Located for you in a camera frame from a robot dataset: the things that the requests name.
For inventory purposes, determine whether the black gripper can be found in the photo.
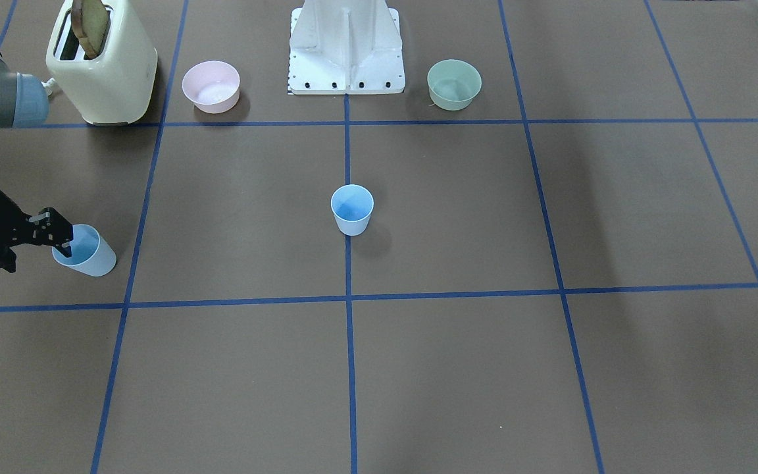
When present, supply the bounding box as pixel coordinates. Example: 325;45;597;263
0;190;73;259

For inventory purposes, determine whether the light blue cup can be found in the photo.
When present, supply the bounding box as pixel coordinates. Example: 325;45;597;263
330;184;375;236
51;224;117;277

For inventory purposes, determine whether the cream toaster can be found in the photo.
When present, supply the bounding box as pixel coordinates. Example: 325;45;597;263
45;1;159;126

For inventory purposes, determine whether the pink bowl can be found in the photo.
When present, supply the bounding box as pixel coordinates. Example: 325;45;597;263
181;61;241;114

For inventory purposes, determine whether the bread slice in toaster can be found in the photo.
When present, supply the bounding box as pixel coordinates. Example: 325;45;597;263
70;0;109;60

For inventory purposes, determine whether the green bowl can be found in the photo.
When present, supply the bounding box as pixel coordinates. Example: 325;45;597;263
426;58;482;111

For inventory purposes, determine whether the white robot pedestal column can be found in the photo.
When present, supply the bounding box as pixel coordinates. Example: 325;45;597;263
292;1;400;45

